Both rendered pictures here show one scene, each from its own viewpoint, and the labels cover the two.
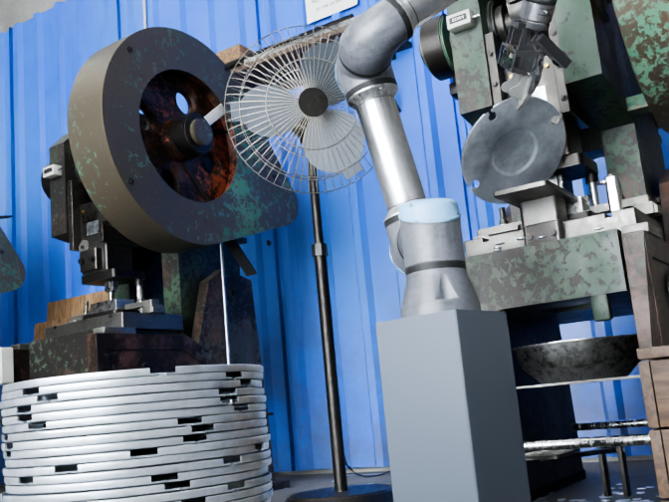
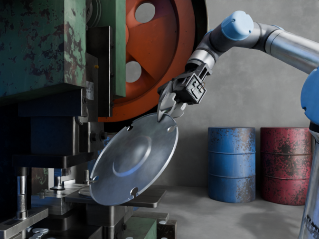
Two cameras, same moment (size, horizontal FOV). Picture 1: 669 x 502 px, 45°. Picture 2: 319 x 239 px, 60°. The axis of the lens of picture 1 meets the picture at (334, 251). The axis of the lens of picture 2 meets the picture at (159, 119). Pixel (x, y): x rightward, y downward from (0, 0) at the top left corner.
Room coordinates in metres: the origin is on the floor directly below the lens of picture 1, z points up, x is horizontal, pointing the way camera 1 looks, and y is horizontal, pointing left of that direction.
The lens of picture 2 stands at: (2.15, 0.23, 0.98)
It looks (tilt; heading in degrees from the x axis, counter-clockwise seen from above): 0 degrees down; 250
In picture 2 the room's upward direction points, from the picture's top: straight up
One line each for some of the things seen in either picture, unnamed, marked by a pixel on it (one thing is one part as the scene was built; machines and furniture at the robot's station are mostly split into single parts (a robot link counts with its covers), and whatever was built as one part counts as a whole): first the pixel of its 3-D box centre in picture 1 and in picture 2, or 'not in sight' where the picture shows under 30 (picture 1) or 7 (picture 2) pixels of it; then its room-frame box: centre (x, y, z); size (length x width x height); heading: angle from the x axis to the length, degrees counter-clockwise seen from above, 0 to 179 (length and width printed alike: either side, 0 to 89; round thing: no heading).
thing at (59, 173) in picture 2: (554, 183); (63, 168); (2.14, -0.61, 0.84); 0.05 x 0.03 x 0.04; 58
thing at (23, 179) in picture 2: not in sight; (22, 186); (2.24, -0.58, 0.80); 0.02 x 0.02 x 0.14
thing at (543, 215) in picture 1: (540, 218); (117, 215); (2.00, -0.52, 0.72); 0.25 x 0.14 x 0.14; 148
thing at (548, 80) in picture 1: (540, 111); (73, 99); (2.11, -0.59, 1.04); 0.17 x 0.15 x 0.30; 148
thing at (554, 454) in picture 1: (578, 453); not in sight; (2.03, -0.54, 0.14); 0.59 x 0.10 x 0.05; 148
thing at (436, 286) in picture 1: (438, 291); not in sight; (1.54, -0.19, 0.50); 0.15 x 0.15 x 0.10
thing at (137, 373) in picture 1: (137, 380); not in sight; (0.95, 0.24, 0.35); 0.29 x 0.29 x 0.01
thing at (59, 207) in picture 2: (558, 212); (61, 197); (2.14, -0.61, 0.76); 0.15 x 0.09 x 0.05; 58
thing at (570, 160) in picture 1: (555, 176); (59, 160); (2.15, -0.62, 0.86); 0.20 x 0.16 x 0.05; 58
